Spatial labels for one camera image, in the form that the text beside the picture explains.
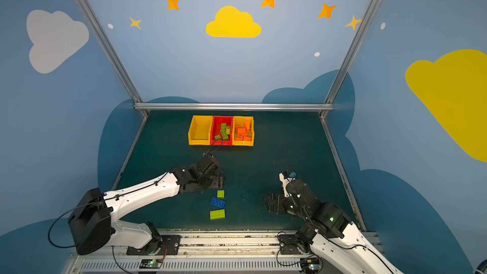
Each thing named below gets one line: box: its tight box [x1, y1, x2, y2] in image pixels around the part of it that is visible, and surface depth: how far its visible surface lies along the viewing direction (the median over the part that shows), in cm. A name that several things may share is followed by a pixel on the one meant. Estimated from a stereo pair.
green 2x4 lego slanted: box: [221, 123, 231, 136], surface depth 113 cm
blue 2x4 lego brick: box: [209, 196, 226, 209], surface depth 87 cm
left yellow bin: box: [187, 115, 214, 146], surface depth 110 cm
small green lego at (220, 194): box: [216, 190, 226, 199], surface depth 88 cm
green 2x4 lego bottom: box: [209, 208, 226, 221], surface depth 82 cm
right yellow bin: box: [232, 116, 255, 147], surface depth 107 cm
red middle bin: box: [210, 115, 234, 147], surface depth 109 cm
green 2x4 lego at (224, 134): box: [220, 129, 229, 140], surface depth 110 cm
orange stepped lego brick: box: [235, 125, 248, 137], surface depth 110 cm
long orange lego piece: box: [233, 135, 252, 142], surface depth 107 cm
